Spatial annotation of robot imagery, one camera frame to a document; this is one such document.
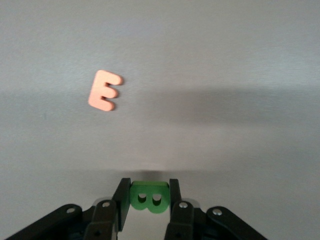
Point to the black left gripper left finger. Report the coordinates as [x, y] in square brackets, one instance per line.
[100, 220]

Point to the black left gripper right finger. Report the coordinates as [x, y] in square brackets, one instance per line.
[185, 220]

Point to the green foam letter B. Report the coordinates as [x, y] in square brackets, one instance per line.
[150, 208]

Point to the orange foam letter E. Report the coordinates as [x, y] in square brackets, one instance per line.
[96, 92]

